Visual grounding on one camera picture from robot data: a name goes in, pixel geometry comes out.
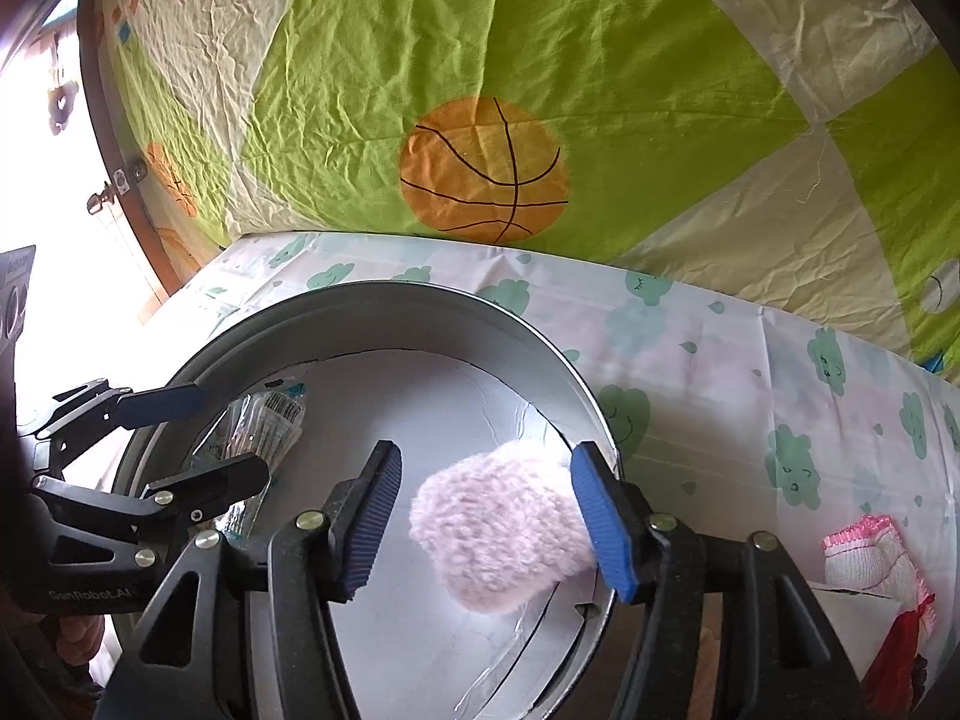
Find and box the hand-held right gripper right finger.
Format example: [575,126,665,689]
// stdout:
[568,441,863,720]

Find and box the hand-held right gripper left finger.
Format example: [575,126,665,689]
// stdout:
[97,439,406,720]

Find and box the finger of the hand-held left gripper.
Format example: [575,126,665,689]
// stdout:
[22,381,208,440]
[30,454,271,571]

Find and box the clear plastic packet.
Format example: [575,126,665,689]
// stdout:
[191,382,310,481]

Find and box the pink fluffy sock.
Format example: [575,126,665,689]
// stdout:
[409,439,601,614]

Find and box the round metal tin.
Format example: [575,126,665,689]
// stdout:
[112,281,625,720]

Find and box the red embroidered pouch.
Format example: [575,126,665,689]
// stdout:
[862,591,938,707]

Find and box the person's left hand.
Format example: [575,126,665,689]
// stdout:
[56,610,110,672]

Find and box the cloud print tablecloth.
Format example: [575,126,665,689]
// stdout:
[139,229,960,720]

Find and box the metal window latch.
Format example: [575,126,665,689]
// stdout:
[86,160,149,215]

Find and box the pink-edged white cloth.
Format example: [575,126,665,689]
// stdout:
[821,514,938,616]

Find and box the hanging window ornament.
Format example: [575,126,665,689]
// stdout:
[43,37,81,137]

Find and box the green basketball print bedsheet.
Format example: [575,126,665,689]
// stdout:
[79,0,960,391]

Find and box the wooden window frame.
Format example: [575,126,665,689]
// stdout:
[75,0,226,310]

